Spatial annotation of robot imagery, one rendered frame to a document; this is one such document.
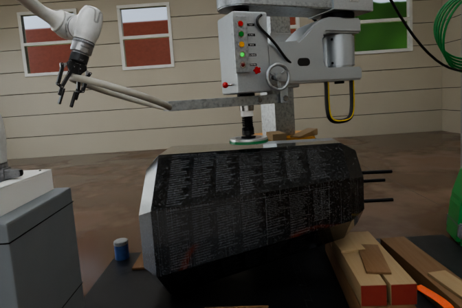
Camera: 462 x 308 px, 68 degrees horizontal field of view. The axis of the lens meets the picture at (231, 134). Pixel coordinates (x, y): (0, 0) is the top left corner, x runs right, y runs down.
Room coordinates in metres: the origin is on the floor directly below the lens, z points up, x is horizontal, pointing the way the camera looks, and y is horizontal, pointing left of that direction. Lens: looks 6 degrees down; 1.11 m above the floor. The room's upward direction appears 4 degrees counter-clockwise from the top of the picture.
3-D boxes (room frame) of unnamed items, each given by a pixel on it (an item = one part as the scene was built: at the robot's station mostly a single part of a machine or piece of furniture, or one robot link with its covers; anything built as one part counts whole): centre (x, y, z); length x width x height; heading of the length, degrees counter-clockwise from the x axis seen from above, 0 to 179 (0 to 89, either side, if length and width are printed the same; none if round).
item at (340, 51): (2.19, -0.70, 1.34); 0.19 x 0.19 x 0.20
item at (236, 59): (1.80, -0.08, 1.37); 0.08 x 0.03 x 0.28; 113
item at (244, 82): (1.96, -0.17, 1.32); 0.36 x 0.22 x 0.45; 113
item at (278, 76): (1.87, -0.26, 1.20); 0.15 x 0.10 x 0.15; 113
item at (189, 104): (1.89, 0.00, 1.08); 0.69 x 0.19 x 0.05; 113
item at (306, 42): (2.07, -0.46, 1.30); 0.74 x 0.23 x 0.49; 113
